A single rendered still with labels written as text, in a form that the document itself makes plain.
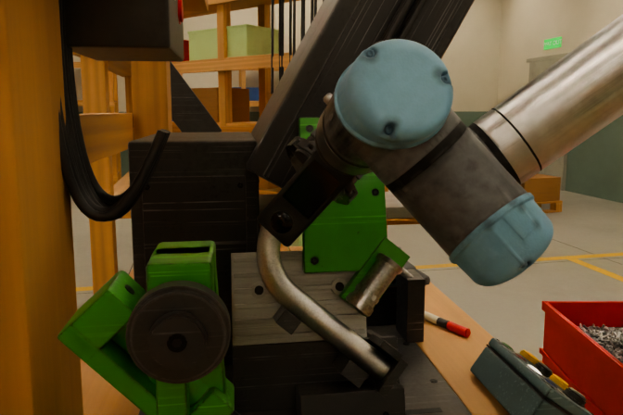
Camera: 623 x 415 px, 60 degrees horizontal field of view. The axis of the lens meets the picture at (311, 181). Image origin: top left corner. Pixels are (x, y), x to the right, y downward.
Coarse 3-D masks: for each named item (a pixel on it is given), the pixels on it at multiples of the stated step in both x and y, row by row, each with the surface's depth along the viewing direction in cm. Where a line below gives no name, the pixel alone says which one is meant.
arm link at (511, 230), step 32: (448, 160) 37; (480, 160) 38; (416, 192) 38; (448, 192) 38; (480, 192) 37; (512, 192) 38; (448, 224) 38; (480, 224) 37; (512, 224) 37; (544, 224) 38; (480, 256) 38; (512, 256) 38
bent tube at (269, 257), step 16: (272, 240) 67; (272, 256) 67; (272, 272) 67; (272, 288) 67; (288, 288) 67; (288, 304) 67; (304, 304) 67; (304, 320) 67; (320, 320) 67; (336, 320) 68; (336, 336) 67; (352, 336) 67; (352, 352) 67; (368, 352) 67; (368, 368) 67; (384, 368) 67
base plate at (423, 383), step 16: (400, 336) 92; (400, 352) 86; (416, 352) 86; (416, 368) 81; (432, 368) 81; (400, 384) 76; (416, 384) 76; (432, 384) 76; (448, 384) 76; (416, 400) 72; (432, 400) 72; (448, 400) 72
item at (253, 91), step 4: (276, 68) 889; (284, 68) 892; (240, 72) 924; (244, 72) 883; (240, 76) 925; (244, 76) 884; (240, 80) 926; (244, 80) 885; (240, 84) 927; (244, 84) 886; (244, 88) 886; (248, 88) 891; (252, 88) 892; (256, 88) 894; (252, 92) 893; (256, 92) 895; (252, 96) 894; (256, 96) 896; (252, 100) 895; (256, 100) 896; (252, 104) 888; (256, 104) 890
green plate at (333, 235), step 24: (312, 120) 74; (360, 192) 73; (384, 192) 74; (336, 216) 72; (360, 216) 73; (384, 216) 73; (312, 240) 71; (336, 240) 72; (360, 240) 72; (312, 264) 71; (336, 264) 71; (360, 264) 72
